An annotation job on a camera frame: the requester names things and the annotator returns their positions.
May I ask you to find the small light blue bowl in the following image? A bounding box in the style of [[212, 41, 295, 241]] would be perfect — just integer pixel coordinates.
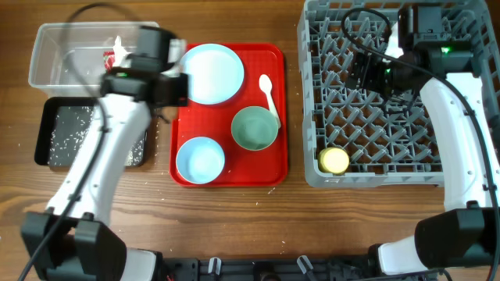
[[175, 137, 226, 185]]

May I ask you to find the yellow plastic cup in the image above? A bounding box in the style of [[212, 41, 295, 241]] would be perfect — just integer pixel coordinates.
[[318, 148, 350, 174]]

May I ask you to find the green bowl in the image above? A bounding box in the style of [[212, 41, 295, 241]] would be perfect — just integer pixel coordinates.
[[230, 106, 280, 151]]

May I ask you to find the rice grains heap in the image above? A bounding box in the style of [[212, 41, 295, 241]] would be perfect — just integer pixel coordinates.
[[49, 105, 146, 167]]

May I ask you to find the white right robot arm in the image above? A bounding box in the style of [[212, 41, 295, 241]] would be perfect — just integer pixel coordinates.
[[346, 40, 499, 279]]

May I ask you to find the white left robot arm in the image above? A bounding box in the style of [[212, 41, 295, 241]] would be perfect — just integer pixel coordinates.
[[19, 68, 190, 280]]

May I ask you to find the grey dishwasher rack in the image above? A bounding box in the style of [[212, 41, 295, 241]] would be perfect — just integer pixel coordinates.
[[297, 0, 500, 189]]

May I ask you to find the light blue plate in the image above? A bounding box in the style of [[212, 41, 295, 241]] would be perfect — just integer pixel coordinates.
[[180, 44, 245, 105]]

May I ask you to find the white crumpled plastic wrapper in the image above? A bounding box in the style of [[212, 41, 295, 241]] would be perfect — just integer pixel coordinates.
[[112, 36, 130, 68]]

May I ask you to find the red snack wrapper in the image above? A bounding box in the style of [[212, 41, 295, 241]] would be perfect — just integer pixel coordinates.
[[103, 51, 116, 72]]

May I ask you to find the white plastic spoon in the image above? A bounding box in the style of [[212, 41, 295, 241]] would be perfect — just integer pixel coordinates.
[[259, 74, 281, 128]]

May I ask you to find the clear plastic bin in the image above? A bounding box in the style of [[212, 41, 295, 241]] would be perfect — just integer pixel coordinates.
[[28, 21, 158, 98]]

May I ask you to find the black plastic tray bin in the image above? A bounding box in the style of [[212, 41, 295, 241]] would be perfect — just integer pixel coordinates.
[[34, 96, 149, 169]]

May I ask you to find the red serving tray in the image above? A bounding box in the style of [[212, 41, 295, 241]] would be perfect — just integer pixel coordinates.
[[170, 43, 288, 187]]

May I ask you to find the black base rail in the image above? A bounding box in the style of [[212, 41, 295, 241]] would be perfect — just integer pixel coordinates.
[[163, 255, 438, 281]]

